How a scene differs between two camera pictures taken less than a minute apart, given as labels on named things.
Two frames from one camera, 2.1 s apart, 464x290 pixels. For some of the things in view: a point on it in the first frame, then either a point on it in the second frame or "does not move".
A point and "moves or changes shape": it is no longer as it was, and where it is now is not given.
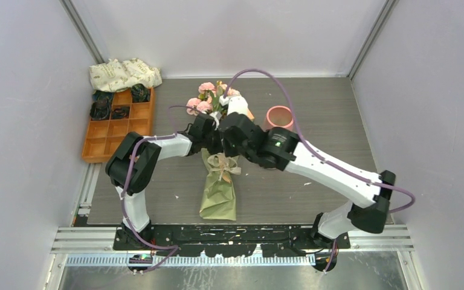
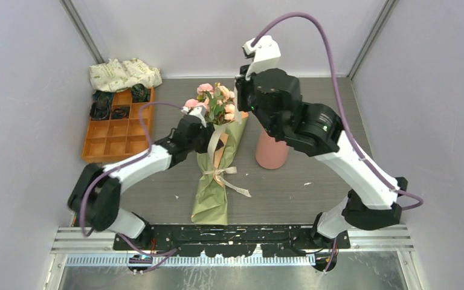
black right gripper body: x=231 y=151 to x=247 y=101
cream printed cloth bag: x=113 y=75 does not move
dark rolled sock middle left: x=100 y=110 does not move
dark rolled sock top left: x=99 y=95 does not move
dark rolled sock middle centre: x=122 y=112 does not move
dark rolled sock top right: x=140 y=93 does not move
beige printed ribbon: x=225 y=165 moves or changes shape
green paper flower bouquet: x=220 y=199 moves or changes shape
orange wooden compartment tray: x=103 y=136 does not move
